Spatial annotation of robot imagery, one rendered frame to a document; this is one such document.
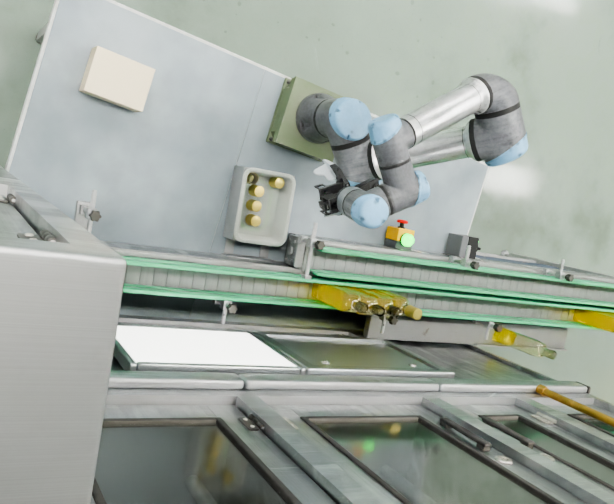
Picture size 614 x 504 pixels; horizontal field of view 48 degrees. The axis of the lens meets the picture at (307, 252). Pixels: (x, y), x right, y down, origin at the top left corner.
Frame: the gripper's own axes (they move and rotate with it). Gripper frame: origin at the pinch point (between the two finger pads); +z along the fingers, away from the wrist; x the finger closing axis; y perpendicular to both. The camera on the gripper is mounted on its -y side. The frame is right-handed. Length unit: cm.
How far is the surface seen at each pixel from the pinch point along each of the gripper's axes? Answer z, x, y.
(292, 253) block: 21.4, 22.2, 10.6
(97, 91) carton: 18, -38, 52
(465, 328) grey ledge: 30, 72, -46
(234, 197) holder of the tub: 26.6, 1.5, 22.7
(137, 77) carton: 20, -39, 40
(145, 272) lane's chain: 11, 11, 54
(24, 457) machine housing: -119, -15, 66
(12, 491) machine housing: -119, -13, 68
